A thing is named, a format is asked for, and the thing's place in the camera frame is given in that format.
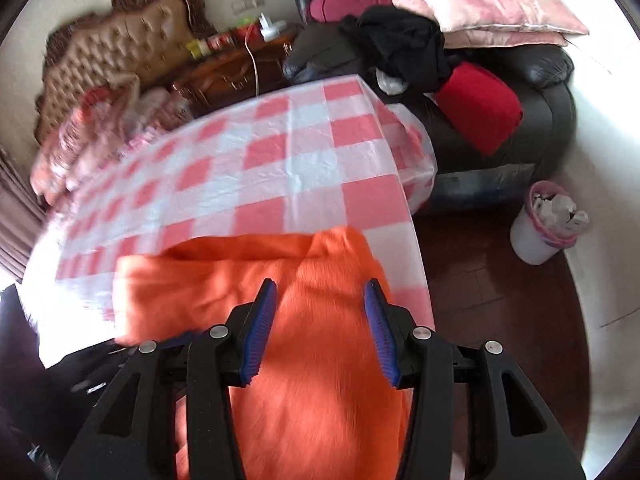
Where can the brown curtain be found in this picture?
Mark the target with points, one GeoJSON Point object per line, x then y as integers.
{"type": "Point", "coordinates": [17, 220]}

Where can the carved wooden nightstand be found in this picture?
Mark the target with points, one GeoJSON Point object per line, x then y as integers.
{"type": "Point", "coordinates": [225, 75]}

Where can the red white checkered bedsheet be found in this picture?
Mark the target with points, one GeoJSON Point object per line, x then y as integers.
{"type": "Point", "coordinates": [260, 160]}

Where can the maroon cushion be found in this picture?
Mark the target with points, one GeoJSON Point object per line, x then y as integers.
{"type": "Point", "coordinates": [345, 7]}

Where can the yellow jar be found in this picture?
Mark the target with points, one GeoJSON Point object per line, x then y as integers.
{"type": "Point", "coordinates": [197, 48]}

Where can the red cushion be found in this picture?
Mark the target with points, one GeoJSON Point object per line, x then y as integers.
{"type": "Point", "coordinates": [480, 105]}

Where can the wall outlet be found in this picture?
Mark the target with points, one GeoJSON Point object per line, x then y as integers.
{"type": "Point", "coordinates": [247, 2]}

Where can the flat pink pillow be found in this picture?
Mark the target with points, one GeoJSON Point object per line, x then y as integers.
{"type": "Point", "coordinates": [505, 40]}

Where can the red box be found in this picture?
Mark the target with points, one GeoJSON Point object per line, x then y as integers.
{"type": "Point", "coordinates": [222, 41]}

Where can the pink floral bedding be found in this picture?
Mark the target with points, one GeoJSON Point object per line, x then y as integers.
{"type": "Point", "coordinates": [75, 150]}

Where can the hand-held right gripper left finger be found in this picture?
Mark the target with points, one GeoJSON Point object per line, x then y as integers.
{"type": "Point", "coordinates": [260, 330]}

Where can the tufted brown carved headboard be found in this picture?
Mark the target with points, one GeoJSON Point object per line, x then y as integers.
{"type": "Point", "coordinates": [115, 55]}

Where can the white trash bin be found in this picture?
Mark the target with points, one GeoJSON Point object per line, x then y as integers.
{"type": "Point", "coordinates": [532, 235]}

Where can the white appliance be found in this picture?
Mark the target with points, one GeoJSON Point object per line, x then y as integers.
{"type": "Point", "coordinates": [271, 27]}

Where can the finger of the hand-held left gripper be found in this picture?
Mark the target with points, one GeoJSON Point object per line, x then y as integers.
{"type": "Point", "coordinates": [180, 340]}

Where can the black leather sofa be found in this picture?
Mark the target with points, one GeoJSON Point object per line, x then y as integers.
{"type": "Point", "coordinates": [540, 110]}

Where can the black clothing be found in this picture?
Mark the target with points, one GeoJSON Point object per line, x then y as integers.
{"type": "Point", "coordinates": [400, 45]}

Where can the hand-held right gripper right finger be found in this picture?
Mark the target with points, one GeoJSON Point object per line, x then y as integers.
{"type": "Point", "coordinates": [380, 335]}

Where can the red and green container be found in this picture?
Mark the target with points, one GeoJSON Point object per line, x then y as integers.
{"type": "Point", "coordinates": [246, 24]}

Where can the orange pants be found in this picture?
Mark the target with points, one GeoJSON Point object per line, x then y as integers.
{"type": "Point", "coordinates": [320, 410]}

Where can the person's leg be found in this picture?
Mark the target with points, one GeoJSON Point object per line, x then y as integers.
{"type": "Point", "coordinates": [20, 385]}

